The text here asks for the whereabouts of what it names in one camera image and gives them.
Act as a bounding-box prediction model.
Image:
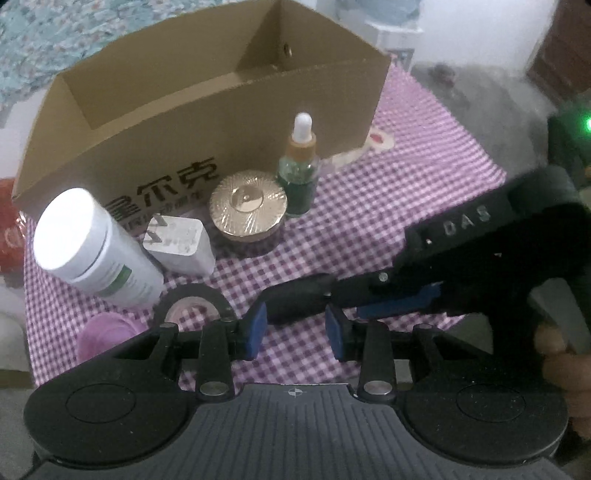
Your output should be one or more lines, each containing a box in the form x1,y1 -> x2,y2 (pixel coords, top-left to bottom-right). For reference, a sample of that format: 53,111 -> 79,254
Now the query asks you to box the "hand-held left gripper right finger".
324,304 -> 492,403

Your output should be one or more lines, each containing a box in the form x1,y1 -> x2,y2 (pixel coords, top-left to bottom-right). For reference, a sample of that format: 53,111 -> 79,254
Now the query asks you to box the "green dropper bottle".
276,113 -> 320,217

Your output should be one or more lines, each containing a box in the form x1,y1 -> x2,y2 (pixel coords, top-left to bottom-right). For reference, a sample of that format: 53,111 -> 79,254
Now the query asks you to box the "purple plastic lid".
76,311 -> 148,363

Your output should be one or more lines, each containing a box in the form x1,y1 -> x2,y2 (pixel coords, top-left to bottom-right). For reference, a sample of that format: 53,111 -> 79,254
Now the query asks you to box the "white pill bottle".
34,187 -> 164,308

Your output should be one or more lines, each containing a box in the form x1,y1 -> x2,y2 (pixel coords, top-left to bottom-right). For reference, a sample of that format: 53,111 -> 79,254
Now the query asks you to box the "black tape roll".
153,284 -> 237,330

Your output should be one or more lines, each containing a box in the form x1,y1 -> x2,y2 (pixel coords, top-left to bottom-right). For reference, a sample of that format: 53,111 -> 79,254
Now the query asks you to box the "white water dispenser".
365,21 -> 423,70

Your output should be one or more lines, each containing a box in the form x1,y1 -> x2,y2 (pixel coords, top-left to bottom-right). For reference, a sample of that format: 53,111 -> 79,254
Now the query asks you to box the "purple checkered tablecloth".
23,53 -> 509,388

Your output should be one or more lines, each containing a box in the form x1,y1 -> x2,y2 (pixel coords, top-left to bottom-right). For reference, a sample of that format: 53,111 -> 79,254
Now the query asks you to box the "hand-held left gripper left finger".
110,302 -> 269,402

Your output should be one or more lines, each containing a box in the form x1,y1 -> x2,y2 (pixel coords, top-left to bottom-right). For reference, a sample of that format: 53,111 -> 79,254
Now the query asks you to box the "floral blue blanket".
0,0 -> 278,121

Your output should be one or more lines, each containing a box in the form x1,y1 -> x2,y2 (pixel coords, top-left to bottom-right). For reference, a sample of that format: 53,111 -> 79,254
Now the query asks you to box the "brown cardboard box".
11,0 -> 392,232

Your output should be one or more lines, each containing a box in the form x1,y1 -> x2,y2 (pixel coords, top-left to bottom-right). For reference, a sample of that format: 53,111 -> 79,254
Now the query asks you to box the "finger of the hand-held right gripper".
330,269 -> 416,308
358,282 -> 445,320

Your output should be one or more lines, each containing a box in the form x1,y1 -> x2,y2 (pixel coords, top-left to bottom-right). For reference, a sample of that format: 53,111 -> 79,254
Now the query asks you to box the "white plug charger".
142,213 -> 217,278

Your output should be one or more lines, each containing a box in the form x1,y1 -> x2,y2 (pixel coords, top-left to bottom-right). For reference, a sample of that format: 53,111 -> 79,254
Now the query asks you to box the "red shopping bag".
0,178 -> 31,273

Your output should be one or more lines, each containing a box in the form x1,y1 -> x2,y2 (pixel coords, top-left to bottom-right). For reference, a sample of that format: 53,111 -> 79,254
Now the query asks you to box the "person's right hand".
533,320 -> 591,439

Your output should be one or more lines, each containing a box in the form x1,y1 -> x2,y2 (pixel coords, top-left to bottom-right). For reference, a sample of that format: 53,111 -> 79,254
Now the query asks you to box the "gold-lidded dark jar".
209,170 -> 289,246

